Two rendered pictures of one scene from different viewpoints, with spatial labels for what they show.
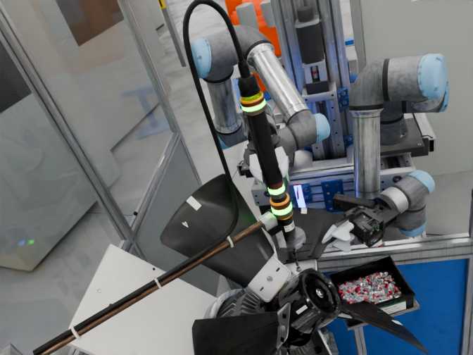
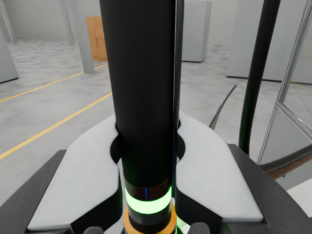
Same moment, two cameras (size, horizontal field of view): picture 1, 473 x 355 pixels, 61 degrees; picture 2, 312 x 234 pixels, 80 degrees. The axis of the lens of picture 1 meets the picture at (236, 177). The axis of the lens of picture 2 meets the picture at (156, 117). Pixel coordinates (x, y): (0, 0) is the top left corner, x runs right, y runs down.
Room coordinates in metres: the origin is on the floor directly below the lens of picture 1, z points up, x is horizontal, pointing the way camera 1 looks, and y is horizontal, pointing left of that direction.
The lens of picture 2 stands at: (0.77, -0.08, 1.56)
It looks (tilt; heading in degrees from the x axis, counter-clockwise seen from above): 28 degrees down; 172
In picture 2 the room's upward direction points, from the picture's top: 1 degrees counter-clockwise
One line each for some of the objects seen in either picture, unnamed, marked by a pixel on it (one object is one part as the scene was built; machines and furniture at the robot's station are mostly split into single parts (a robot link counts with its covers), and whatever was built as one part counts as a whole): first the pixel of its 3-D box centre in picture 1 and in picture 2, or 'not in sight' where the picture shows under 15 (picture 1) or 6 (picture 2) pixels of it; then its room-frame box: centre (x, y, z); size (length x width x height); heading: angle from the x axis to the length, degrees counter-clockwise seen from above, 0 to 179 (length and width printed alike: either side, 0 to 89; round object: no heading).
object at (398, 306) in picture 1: (369, 290); not in sight; (0.80, -0.29, 0.84); 0.22 x 0.17 x 0.07; 88
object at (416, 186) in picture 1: (411, 189); not in sight; (0.83, -0.45, 1.18); 0.11 x 0.08 x 0.09; 110
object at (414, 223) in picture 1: (405, 215); not in sight; (0.84, -0.44, 1.08); 0.11 x 0.08 x 0.11; 55
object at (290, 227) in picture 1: (271, 168); not in sight; (0.67, -0.07, 1.50); 0.04 x 0.04 x 0.46
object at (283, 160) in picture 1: (284, 169); (103, 182); (0.68, -0.10, 1.48); 0.09 x 0.03 x 0.06; 2
